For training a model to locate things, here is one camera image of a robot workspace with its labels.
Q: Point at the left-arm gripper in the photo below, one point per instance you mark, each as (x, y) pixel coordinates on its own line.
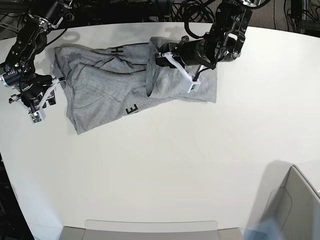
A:
(191, 53)

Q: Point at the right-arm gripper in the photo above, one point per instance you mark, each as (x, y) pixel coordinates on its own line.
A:
(33, 89)

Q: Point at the grey T-shirt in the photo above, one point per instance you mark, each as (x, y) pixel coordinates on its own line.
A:
(104, 85)

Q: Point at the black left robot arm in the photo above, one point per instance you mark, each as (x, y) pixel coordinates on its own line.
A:
(222, 43)

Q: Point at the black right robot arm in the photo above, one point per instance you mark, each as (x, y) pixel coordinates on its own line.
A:
(18, 70)

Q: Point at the grey front tray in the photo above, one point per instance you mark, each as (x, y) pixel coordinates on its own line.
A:
(119, 230)

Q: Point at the beige plastic bin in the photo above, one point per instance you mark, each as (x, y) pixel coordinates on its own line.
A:
(297, 204)

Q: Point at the blue translucent bag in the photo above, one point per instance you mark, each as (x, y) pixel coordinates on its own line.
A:
(268, 229)

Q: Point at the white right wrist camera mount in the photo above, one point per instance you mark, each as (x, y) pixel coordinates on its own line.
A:
(36, 113)

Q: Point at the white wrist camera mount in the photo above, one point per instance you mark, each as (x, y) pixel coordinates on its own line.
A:
(191, 84)
(36, 113)

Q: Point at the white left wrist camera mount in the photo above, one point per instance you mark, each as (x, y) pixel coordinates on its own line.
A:
(191, 84)

